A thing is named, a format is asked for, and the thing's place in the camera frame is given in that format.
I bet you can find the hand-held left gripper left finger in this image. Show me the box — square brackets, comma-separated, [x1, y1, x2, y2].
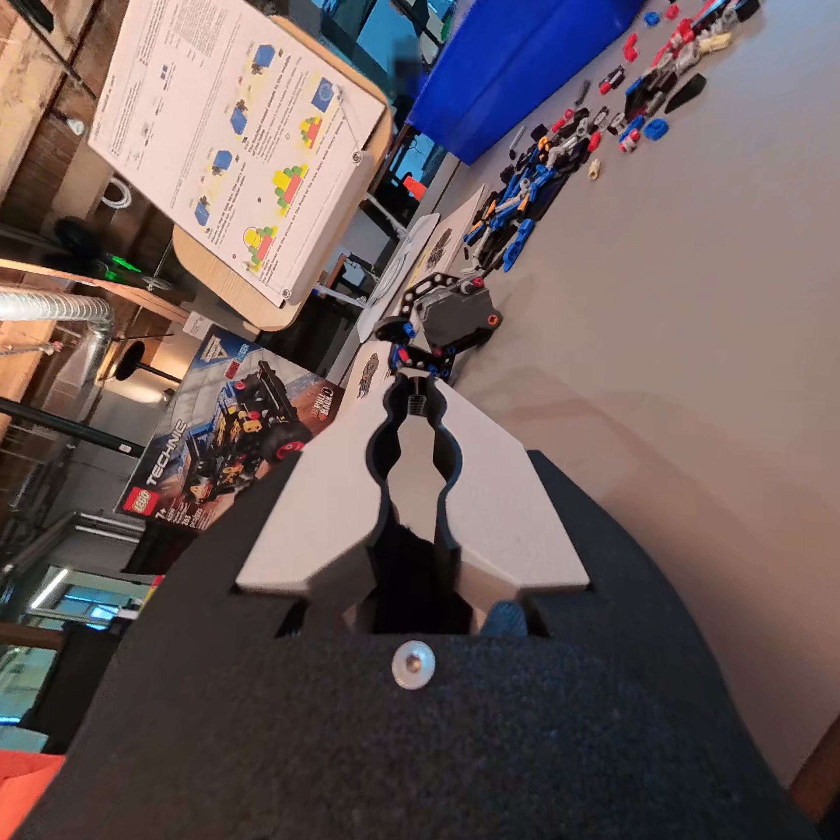
[235, 374, 408, 632]

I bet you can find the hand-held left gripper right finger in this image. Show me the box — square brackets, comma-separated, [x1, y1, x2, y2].
[427, 375, 592, 613]

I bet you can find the partly built lego model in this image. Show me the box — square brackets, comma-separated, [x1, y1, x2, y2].
[374, 271, 505, 388]

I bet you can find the pile of lego pieces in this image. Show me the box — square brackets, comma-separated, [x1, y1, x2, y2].
[462, 0, 765, 273]

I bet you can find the lego set box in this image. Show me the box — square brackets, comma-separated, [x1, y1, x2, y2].
[115, 325, 345, 532]

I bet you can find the open lego instruction booklet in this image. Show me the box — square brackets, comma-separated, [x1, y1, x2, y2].
[340, 184, 492, 424]

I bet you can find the white metal stand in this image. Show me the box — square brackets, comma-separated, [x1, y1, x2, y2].
[314, 193, 441, 343]

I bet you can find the black metal pole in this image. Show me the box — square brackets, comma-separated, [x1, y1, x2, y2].
[0, 397, 147, 458]

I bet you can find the white instruction sheet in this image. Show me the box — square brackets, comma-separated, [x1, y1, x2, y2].
[88, 0, 388, 308]

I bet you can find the blue plastic bin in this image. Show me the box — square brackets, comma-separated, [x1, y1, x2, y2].
[406, 0, 647, 165]

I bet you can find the silver metal duct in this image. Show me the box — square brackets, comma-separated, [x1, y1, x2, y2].
[0, 289, 118, 395]

